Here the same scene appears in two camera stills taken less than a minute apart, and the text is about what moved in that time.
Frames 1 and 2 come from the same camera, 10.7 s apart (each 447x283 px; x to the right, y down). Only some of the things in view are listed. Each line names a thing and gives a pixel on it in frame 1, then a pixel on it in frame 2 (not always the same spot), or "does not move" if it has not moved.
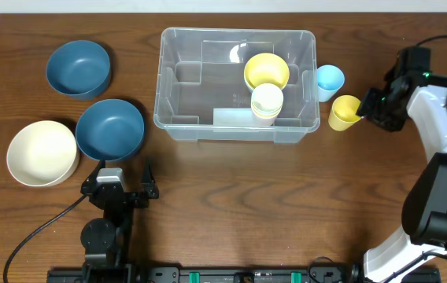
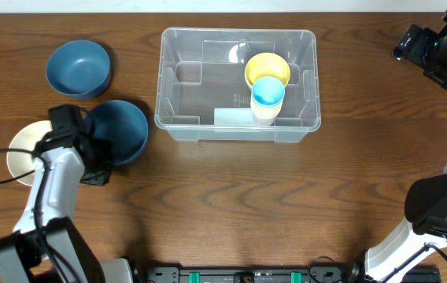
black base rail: [232, 274] does not move
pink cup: [262, 122] does not move
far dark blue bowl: [79, 69] does not move
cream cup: [267, 98] -> [267, 114]
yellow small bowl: [266, 67] does not move
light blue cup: [330, 79] -> [268, 90]
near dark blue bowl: [109, 130] does not move
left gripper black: [130, 195] -> [100, 160]
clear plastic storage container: [237, 85] does not move
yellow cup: [343, 113] -> [261, 108]
